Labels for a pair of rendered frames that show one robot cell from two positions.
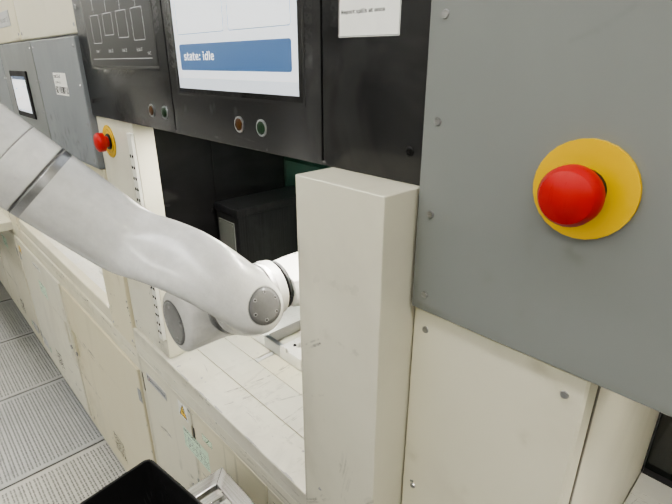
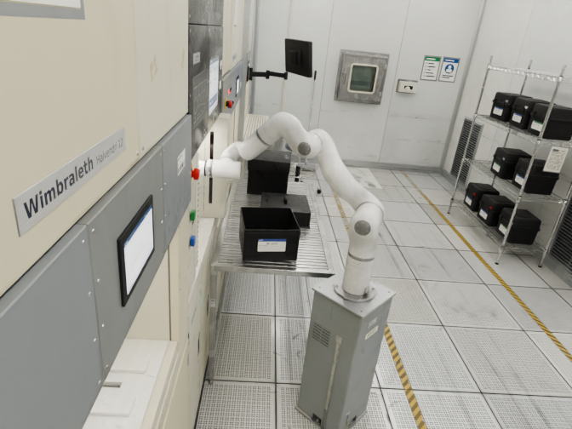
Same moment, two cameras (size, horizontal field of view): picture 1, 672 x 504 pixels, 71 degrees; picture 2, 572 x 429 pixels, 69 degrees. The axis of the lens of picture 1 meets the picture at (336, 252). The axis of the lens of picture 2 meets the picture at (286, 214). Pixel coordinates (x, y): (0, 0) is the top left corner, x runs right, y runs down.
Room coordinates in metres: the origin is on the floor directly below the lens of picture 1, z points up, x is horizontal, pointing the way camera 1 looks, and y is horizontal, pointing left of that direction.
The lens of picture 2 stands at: (1.82, 1.56, 1.81)
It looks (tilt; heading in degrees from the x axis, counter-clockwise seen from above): 24 degrees down; 219
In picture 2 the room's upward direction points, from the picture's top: 6 degrees clockwise
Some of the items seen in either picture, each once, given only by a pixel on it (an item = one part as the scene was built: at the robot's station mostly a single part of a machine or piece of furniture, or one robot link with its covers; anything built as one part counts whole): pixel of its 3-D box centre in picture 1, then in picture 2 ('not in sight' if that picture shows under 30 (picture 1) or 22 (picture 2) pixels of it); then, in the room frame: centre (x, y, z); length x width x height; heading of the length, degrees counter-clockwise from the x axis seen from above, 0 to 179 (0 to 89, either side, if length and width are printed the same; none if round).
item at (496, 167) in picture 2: not in sight; (510, 163); (-2.73, 0.64, 0.81); 0.30 x 0.28 x 0.26; 39
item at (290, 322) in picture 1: (305, 328); not in sight; (1.02, 0.08, 0.89); 0.22 x 0.21 x 0.04; 133
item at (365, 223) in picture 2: not in sight; (364, 232); (0.37, 0.81, 1.07); 0.19 x 0.12 x 0.24; 20
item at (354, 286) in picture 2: not in sight; (357, 272); (0.34, 0.80, 0.85); 0.19 x 0.19 x 0.18
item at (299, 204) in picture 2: not in sight; (284, 207); (0.00, 0.06, 0.83); 0.29 x 0.29 x 0.13; 46
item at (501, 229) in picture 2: not in sight; (517, 225); (-2.46, 0.92, 0.31); 0.30 x 0.28 x 0.26; 41
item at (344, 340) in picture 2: not in sight; (341, 354); (0.34, 0.80, 0.38); 0.28 x 0.28 x 0.76; 88
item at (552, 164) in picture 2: not in sight; (556, 157); (-2.29, 1.05, 1.05); 0.17 x 0.03 x 0.26; 133
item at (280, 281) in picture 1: (266, 288); (209, 168); (0.63, 0.10, 1.19); 0.09 x 0.03 x 0.08; 43
